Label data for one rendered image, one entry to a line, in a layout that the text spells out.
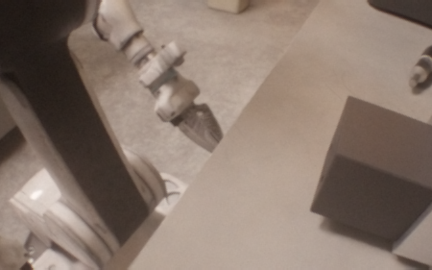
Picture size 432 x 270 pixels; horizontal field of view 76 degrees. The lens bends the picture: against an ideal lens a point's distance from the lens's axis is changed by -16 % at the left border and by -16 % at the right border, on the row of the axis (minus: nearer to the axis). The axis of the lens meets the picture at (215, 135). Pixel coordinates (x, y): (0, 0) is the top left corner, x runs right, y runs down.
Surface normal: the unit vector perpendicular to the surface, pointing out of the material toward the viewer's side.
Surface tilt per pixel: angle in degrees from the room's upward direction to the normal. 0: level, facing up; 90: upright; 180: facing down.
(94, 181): 70
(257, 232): 0
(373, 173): 90
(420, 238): 90
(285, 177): 0
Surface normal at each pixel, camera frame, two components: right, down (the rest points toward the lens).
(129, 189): 0.81, 0.12
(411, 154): 0.04, -0.71
